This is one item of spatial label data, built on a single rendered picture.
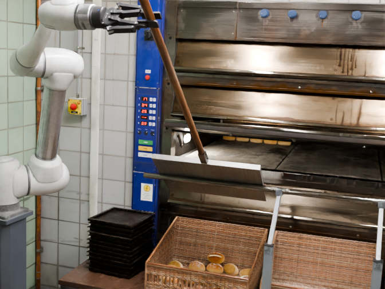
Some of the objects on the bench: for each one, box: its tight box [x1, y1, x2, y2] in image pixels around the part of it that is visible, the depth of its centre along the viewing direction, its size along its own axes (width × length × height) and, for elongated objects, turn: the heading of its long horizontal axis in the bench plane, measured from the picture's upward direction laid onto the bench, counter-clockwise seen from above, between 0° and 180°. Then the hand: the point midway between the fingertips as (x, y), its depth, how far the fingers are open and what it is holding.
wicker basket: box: [144, 216, 268, 289], centre depth 302 cm, size 49×56×28 cm
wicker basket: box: [260, 231, 376, 289], centre depth 284 cm, size 49×56×28 cm
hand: (149, 19), depth 187 cm, fingers closed on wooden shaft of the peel, 3 cm apart
